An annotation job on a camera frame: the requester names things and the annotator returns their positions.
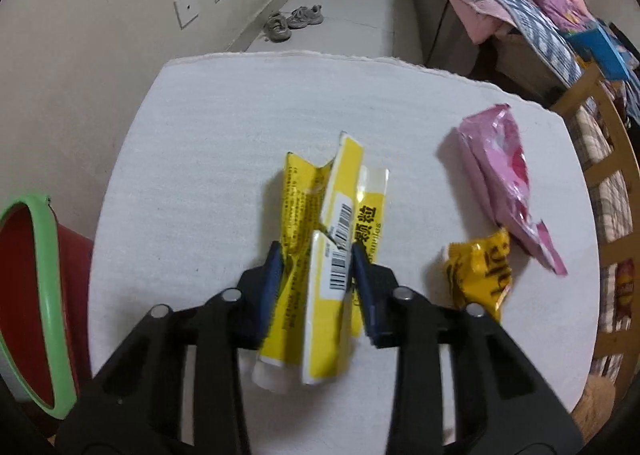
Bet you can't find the red basin with green rim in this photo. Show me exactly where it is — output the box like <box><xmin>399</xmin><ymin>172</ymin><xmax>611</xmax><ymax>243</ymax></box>
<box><xmin>0</xmin><ymin>192</ymin><xmax>96</xmax><ymax>421</ymax></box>

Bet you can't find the blue book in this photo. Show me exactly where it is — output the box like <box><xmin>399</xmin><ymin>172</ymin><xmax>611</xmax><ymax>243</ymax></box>
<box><xmin>565</xmin><ymin>25</ymin><xmax>632</xmax><ymax>80</ymax></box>

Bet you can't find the pink snack bag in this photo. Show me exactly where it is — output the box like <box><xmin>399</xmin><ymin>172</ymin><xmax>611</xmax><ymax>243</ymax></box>
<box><xmin>454</xmin><ymin>104</ymin><xmax>568</xmax><ymax>277</ymax></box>

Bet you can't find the wooden chair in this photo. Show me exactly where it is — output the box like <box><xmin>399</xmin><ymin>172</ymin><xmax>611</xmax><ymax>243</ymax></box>
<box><xmin>550</xmin><ymin>62</ymin><xmax>640</xmax><ymax>401</ymax></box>

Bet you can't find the grey sneaker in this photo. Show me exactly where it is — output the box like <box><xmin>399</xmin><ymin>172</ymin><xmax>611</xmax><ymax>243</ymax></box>
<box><xmin>265</xmin><ymin>12</ymin><xmax>292</xmax><ymax>43</ymax></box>
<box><xmin>287</xmin><ymin>5</ymin><xmax>325</xmax><ymax>30</ymax></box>

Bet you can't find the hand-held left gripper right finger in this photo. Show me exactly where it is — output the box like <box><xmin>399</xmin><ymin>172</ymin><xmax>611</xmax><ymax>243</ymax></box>
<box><xmin>350</xmin><ymin>241</ymin><xmax>586</xmax><ymax>455</ymax></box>

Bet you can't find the yellow cardboard box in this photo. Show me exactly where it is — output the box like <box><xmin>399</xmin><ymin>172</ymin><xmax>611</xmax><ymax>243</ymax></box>
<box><xmin>250</xmin><ymin>131</ymin><xmax>391</xmax><ymax>393</ymax></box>

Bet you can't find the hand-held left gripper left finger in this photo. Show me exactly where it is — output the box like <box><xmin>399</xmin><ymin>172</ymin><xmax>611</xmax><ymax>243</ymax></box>
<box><xmin>55</xmin><ymin>241</ymin><xmax>286</xmax><ymax>455</ymax></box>

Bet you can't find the yellow snack wrapper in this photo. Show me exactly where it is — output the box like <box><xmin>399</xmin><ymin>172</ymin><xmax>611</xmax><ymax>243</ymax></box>
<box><xmin>442</xmin><ymin>227</ymin><xmax>516</xmax><ymax>326</ymax></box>

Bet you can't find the orange fuzzy stool cushion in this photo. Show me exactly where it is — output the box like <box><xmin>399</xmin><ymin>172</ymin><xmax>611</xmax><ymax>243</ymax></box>
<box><xmin>572</xmin><ymin>375</ymin><xmax>617</xmax><ymax>436</ymax></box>

